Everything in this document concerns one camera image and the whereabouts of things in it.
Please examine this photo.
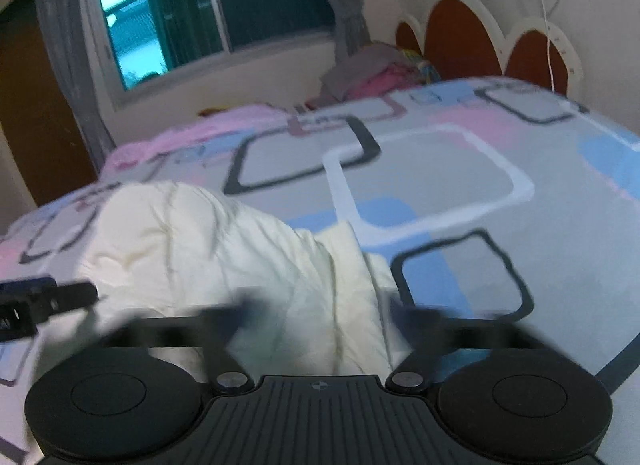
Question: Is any white quilted duvet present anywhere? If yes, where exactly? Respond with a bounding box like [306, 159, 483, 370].
[37, 181, 417, 381]

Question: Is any folded clothes pile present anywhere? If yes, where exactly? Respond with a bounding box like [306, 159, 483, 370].
[305, 42, 442, 110]

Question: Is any patterned grey blue bedsheet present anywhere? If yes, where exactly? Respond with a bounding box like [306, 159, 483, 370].
[1, 77, 639, 464]

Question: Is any brown wooden door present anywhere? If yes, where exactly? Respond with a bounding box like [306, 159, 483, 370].
[0, 0, 96, 206]

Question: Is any pink blanket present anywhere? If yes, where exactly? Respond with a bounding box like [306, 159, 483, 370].
[100, 104, 290, 179]

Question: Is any red white heart headboard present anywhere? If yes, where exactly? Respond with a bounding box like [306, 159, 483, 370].
[395, 0, 584, 100]

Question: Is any grey left curtain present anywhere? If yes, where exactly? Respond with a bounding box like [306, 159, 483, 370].
[35, 0, 115, 171]

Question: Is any white charging cable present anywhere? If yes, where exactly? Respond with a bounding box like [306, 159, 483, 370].
[512, 0, 572, 94]

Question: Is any window with grey frame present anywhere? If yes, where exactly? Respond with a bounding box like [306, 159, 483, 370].
[90, 0, 335, 107]

